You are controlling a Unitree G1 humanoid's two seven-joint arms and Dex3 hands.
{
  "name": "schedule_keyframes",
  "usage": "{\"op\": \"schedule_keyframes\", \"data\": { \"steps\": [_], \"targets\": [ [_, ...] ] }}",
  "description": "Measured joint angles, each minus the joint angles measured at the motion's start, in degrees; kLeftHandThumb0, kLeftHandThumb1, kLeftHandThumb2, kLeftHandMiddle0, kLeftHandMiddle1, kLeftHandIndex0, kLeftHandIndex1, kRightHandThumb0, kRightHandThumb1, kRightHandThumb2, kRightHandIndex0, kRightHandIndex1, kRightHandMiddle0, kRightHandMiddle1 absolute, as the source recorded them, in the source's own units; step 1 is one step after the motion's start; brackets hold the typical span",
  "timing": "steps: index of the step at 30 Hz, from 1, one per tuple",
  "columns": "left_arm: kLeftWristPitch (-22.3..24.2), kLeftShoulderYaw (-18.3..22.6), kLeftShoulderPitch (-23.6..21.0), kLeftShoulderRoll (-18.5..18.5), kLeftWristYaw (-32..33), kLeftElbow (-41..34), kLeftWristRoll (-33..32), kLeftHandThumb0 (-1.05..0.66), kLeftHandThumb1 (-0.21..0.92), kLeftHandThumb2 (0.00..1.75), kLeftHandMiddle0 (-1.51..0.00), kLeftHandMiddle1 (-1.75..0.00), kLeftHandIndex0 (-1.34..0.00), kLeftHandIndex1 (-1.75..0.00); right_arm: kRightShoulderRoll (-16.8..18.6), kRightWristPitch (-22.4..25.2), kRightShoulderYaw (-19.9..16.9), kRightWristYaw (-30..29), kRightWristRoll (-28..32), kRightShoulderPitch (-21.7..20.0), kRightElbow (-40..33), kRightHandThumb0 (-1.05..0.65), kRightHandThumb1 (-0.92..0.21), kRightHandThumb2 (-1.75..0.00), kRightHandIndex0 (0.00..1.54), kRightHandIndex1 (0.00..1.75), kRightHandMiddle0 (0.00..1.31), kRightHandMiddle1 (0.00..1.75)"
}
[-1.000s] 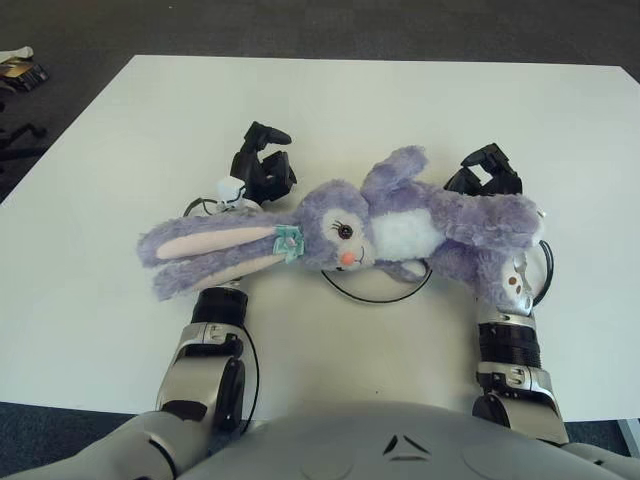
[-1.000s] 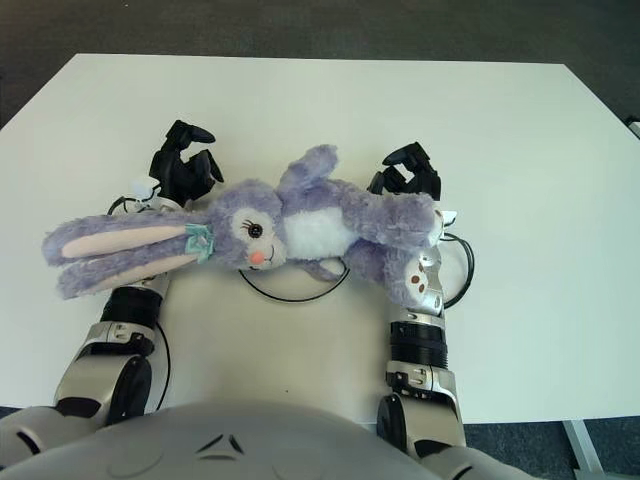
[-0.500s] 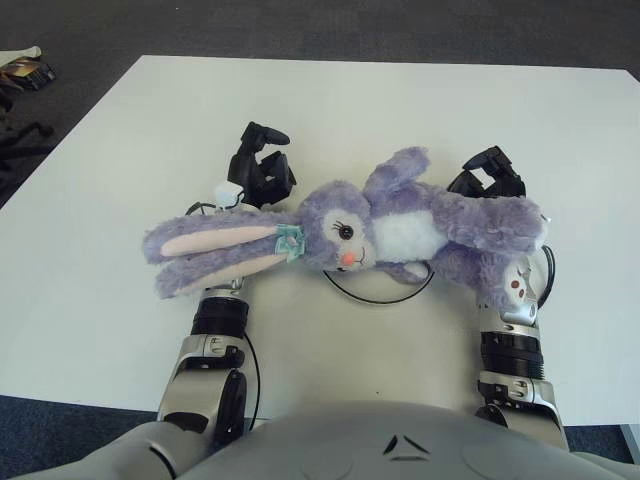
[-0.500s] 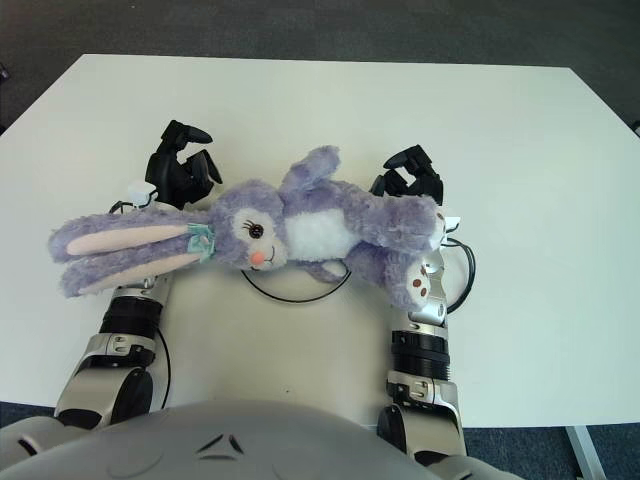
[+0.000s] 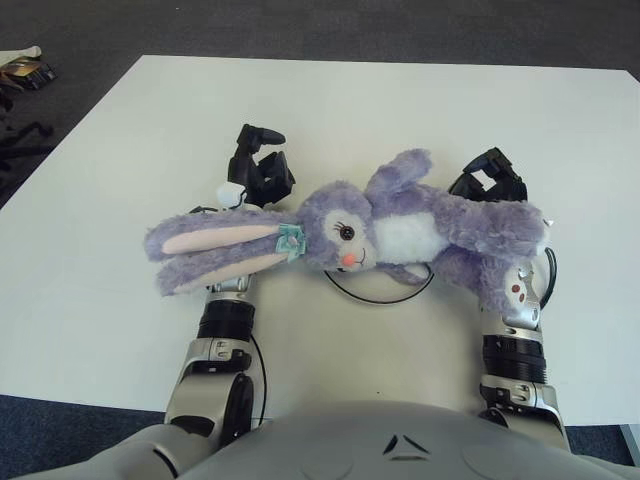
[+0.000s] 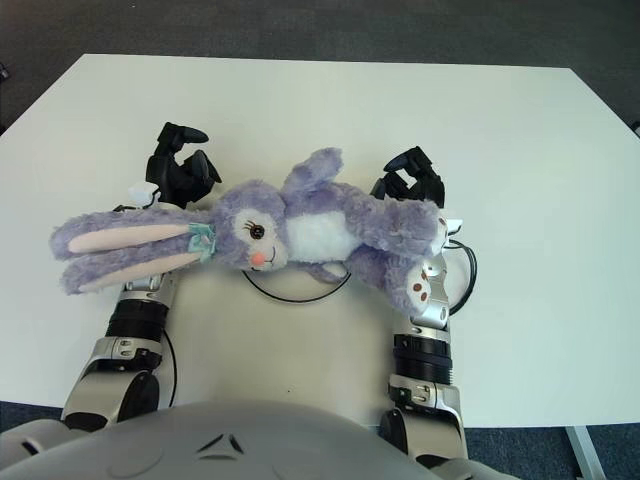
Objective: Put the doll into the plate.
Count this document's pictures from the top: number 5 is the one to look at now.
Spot grey table leg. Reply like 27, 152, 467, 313
617, 424, 640, 466

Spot black chair base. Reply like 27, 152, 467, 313
0, 99, 55, 174

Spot white object on floor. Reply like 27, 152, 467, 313
0, 44, 44, 65

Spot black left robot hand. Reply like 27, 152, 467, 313
227, 123, 296, 209

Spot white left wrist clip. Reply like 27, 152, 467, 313
215, 182, 247, 209

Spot purple plush bunny doll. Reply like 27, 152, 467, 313
143, 147, 549, 327

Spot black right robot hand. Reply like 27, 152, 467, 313
447, 147, 530, 204

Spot dark box on floor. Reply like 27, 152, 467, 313
0, 57, 59, 91

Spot white plate black rim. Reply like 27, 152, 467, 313
322, 262, 435, 305

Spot grey robot torso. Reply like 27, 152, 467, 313
87, 399, 640, 480

